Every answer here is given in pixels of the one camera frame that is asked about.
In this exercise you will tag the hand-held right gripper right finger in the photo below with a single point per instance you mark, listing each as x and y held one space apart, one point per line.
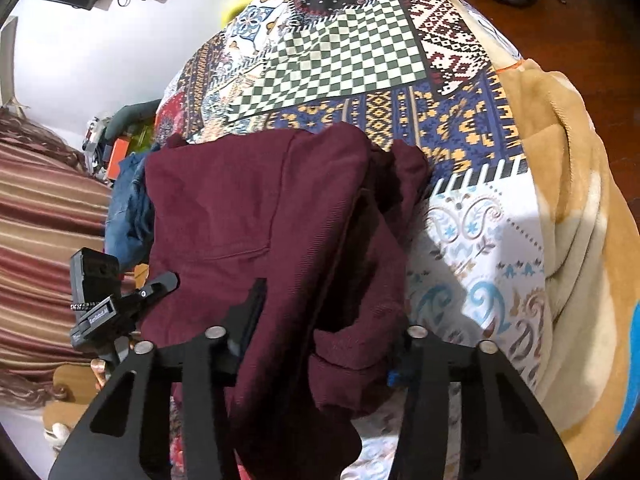
420 360

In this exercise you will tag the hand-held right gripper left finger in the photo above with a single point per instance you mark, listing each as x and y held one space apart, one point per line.
245 325

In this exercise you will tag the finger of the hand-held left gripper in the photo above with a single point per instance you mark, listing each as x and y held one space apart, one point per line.
160 284

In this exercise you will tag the blue jeans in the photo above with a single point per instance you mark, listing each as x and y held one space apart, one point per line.
130 210

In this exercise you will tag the striped curtain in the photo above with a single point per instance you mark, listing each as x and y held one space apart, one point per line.
40 210

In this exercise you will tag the orange box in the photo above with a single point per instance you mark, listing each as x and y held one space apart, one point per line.
120 160

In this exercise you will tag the green plastic item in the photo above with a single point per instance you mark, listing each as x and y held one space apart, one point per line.
141 140

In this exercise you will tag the tan plush blanket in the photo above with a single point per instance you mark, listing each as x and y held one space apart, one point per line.
575 185

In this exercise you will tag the yellow round item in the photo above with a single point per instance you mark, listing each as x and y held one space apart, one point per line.
234 10

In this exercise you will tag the patchwork patterned bedsheet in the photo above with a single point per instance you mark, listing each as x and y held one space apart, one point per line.
350 60

